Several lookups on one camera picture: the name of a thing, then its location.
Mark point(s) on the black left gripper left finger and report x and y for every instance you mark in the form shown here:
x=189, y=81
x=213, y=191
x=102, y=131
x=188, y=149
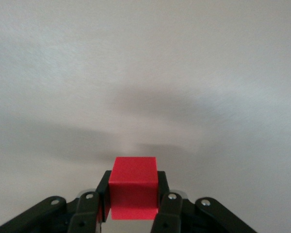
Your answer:
x=82, y=211

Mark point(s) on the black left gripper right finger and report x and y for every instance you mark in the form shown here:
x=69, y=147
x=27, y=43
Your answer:
x=184, y=216

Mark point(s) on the red cube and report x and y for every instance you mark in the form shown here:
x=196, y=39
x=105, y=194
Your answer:
x=133, y=187

